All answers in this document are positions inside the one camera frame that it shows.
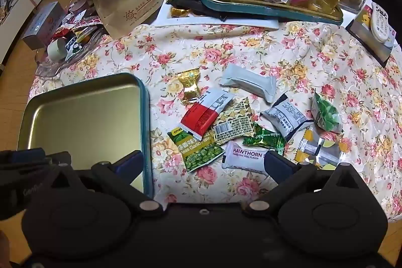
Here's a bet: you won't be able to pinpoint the yellow and silver snack packet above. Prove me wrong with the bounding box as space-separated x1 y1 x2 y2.
293 127 347 170

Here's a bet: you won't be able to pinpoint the green peas snack packet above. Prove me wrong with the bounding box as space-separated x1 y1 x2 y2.
166 127 227 173

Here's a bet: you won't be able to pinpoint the gold candy wrapper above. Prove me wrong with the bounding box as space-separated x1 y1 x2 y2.
175 65 202 104

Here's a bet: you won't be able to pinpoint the grey snack packet dark edges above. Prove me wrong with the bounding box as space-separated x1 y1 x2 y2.
261 94 315 141

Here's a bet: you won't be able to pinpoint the pale grey snack bar packet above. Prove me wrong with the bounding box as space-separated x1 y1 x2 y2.
219 63 277 103

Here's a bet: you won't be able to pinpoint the green and white snack packet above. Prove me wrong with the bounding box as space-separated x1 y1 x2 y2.
311 91 343 133

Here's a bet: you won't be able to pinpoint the teal rimmed gold tin tray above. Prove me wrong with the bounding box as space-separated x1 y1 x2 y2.
17 73 154 198

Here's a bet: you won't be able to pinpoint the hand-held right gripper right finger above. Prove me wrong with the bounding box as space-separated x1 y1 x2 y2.
245 150 368 215

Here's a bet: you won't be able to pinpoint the clear glass dish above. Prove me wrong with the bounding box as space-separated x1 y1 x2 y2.
34 26 107 78

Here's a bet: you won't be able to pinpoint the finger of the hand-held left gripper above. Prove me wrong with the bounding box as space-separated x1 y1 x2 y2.
0 148 46 166
46 151 73 166

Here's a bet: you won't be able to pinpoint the white hawthorn snack packet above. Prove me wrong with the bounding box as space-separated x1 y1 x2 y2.
222 141 277 171

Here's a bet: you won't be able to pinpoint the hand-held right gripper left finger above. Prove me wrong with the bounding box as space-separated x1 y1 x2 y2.
47 150 164 215

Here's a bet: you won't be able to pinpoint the green foil candy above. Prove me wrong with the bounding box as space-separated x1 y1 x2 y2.
242 124 287 155

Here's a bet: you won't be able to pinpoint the yellow patterned snack packet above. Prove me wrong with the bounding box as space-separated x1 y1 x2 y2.
210 97 256 145

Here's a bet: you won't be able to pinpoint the white remote control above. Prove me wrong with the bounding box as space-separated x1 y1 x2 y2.
371 2 393 42

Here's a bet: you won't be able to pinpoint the grey cardboard box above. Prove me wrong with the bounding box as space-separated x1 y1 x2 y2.
22 1 68 50

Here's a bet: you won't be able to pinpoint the floral tablecloth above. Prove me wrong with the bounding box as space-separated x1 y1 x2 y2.
28 20 402 221

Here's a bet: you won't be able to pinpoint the dark booklet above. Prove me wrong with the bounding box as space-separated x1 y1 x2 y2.
345 4 398 68

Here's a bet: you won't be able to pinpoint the blue and white snack packet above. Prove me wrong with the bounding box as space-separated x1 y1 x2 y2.
64 34 85 60

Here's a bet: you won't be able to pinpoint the red and white snack packet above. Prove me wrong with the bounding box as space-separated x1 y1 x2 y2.
180 87 234 137

